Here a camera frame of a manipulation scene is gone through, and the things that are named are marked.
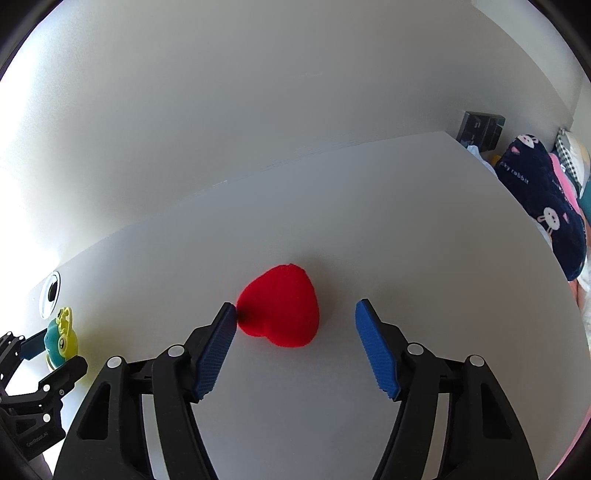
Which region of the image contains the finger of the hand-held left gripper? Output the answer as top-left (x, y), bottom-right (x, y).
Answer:
top-left (0, 330), bottom-right (48, 398)
top-left (0, 354), bottom-right (89, 408)

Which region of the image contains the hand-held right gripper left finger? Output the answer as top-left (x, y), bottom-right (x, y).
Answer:
top-left (53, 302), bottom-right (239, 480)

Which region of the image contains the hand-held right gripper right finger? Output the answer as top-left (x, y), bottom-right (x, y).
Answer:
top-left (355, 299), bottom-right (539, 480)

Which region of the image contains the green and yellow toy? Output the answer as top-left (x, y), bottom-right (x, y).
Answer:
top-left (44, 307), bottom-right (80, 370)

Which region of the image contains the red heart plush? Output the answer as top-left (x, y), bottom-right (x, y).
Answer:
top-left (235, 263), bottom-right (321, 348)

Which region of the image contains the light blue cloth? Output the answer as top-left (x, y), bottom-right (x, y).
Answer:
top-left (464, 144), bottom-right (497, 171)

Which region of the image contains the navy rabbit print blanket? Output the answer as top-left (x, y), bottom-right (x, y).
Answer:
top-left (494, 133), bottom-right (588, 281)

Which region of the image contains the black box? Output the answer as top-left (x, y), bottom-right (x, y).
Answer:
top-left (457, 111), bottom-right (505, 152)

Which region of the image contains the pink fleece blanket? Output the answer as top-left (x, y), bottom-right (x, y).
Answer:
top-left (549, 152), bottom-right (583, 214)

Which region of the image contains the checkered patchwork pillow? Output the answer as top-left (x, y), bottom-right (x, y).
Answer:
top-left (554, 128), bottom-right (591, 185)

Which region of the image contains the white cable grommet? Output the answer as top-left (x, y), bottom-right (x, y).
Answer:
top-left (39, 272), bottom-right (62, 319)

